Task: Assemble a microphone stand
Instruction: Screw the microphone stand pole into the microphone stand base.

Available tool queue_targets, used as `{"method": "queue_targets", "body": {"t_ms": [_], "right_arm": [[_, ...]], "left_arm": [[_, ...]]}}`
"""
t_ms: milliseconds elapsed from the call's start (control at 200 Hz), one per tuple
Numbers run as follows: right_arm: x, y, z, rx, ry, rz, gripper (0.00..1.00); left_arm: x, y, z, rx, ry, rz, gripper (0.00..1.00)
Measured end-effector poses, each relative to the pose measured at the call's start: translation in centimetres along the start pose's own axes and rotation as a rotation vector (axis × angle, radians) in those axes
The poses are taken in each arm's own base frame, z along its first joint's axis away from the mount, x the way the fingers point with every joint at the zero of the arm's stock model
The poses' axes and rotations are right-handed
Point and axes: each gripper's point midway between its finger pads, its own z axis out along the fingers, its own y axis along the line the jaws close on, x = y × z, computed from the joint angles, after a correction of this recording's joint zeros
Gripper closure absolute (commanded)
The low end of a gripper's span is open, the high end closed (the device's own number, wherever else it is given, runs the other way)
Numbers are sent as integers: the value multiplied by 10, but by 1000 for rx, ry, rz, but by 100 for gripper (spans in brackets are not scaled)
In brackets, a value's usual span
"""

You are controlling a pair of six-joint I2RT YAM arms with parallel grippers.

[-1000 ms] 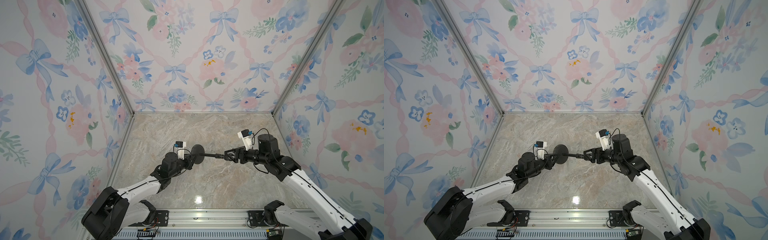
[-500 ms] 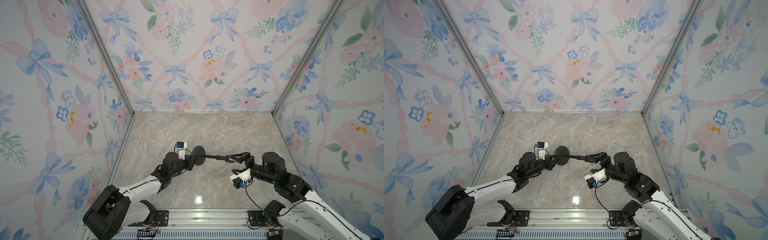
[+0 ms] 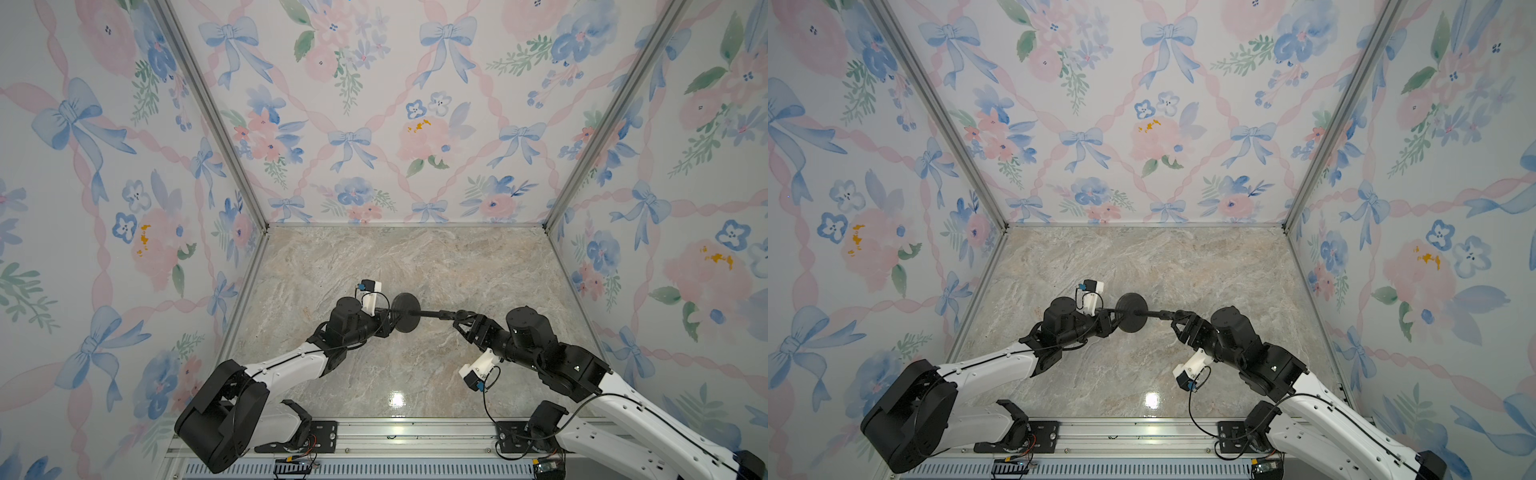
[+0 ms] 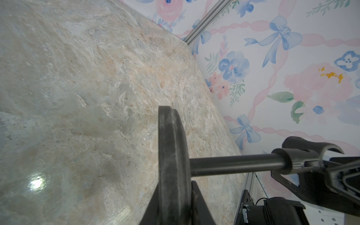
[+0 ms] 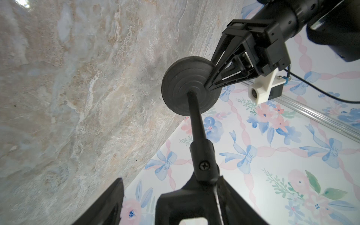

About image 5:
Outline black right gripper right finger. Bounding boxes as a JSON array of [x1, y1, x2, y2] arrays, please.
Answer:
[[217, 176, 267, 225]]

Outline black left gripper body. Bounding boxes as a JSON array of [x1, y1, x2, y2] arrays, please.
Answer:
[[222, 20, 291, 76]]

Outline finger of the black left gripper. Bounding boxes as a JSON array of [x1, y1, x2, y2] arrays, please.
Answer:
[[204, 52, 259, 91], [211, 29, 248, 66]]

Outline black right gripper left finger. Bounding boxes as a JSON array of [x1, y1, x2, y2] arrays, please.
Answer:
[[73, 178, 124, 225]]

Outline black microphone clip holder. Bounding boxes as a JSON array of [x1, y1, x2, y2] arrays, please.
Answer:
[[155, 139, 222, 225]]

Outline black round microphone stand base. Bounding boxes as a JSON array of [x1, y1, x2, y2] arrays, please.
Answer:
[[161, 56, 221, 116]]

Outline black microphone stand pole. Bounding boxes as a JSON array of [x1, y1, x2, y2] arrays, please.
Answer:
[[187, 91, 206, 149]]

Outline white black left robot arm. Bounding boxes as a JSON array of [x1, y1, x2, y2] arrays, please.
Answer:
[[205, 1, 360, 91]]

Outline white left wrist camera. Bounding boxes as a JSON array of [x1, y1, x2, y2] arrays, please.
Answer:
[[248, 69, 289, 105]]

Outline aluminium left corner post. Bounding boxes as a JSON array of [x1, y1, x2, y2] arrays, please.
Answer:
[[235, 97, 360, 144]]

